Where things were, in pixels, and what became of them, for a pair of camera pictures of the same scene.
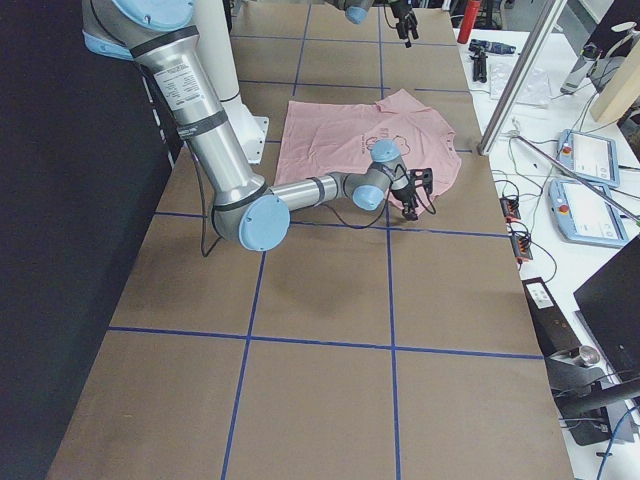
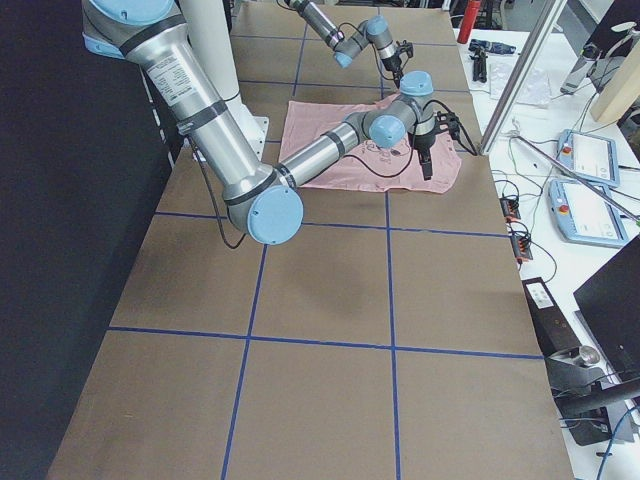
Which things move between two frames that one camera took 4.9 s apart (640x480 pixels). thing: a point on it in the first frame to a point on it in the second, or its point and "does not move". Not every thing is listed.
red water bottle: x=471 y=15 does not move
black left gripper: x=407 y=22 to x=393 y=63
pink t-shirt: x=325 y=138 does not move
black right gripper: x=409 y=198 to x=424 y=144
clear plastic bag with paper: x=534 y=89 does not move
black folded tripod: x=480 y=65 does not move
